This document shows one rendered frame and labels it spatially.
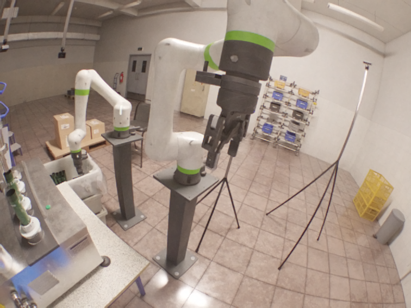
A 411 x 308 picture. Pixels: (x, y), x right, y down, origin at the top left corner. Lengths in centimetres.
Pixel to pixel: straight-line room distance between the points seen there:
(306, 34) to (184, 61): 44
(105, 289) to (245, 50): 81
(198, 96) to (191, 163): 493
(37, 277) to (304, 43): 88
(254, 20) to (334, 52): 553
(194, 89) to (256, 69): 547
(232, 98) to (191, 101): 551
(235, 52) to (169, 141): 52
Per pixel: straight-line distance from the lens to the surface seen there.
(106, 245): 83
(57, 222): 60
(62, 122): 307
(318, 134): 557
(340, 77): 569
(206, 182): 90
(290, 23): 35
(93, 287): 76
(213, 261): 167
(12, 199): 49
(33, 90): 1087
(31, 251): 56
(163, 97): 66
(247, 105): 29
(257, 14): 30
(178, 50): 64
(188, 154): 76
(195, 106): 572
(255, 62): 28
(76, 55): 1153
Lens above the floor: 144
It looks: 25 degrees down
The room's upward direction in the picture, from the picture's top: 12 degrees clockwise
